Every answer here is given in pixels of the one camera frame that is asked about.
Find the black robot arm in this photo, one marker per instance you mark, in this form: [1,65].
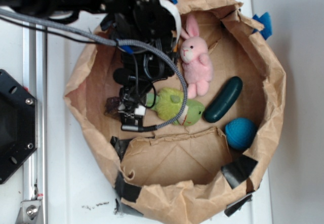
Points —
[58,14]

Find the green plush toy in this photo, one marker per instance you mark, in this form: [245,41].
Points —
[167,104]

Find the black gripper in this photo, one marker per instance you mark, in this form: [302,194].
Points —
[147,33]

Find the metal corner bracket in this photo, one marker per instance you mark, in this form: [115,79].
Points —
[30,212]

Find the pink plush bunny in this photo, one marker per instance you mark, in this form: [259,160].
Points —
[196,63]

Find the blue ball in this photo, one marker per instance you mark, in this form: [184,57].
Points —
[240,133]

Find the dark brown rock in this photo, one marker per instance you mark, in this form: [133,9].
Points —
[111,107]

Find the dark green oblong case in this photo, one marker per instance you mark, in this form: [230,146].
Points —
[224,100]

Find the black hexagonal mount plate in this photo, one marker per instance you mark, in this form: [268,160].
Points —
[18,123]

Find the brown paper bag bowl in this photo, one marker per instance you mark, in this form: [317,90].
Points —
[187,172]

